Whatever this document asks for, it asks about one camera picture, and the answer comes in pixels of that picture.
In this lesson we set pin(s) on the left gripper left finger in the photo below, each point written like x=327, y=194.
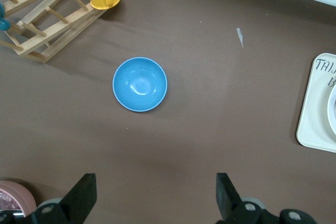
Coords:
x=78, y=197

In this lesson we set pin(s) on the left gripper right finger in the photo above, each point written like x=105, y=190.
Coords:
x=228, y=197

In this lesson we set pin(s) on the white round plate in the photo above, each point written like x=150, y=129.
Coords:
x=333, y=108

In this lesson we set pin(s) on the pink bowl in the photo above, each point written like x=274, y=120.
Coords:
x=18, y=190

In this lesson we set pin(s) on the cream bear print tray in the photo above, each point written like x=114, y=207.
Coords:
x=315, y=119

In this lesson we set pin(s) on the blue bowl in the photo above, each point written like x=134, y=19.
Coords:
x=140, y=85

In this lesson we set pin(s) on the small grey tape scrap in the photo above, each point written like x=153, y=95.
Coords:
x=240, y=36

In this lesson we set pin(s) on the wooden peg rack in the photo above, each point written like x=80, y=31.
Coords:
x=60, y=24

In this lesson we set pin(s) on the teal plastic item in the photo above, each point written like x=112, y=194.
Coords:
x=4, y=24

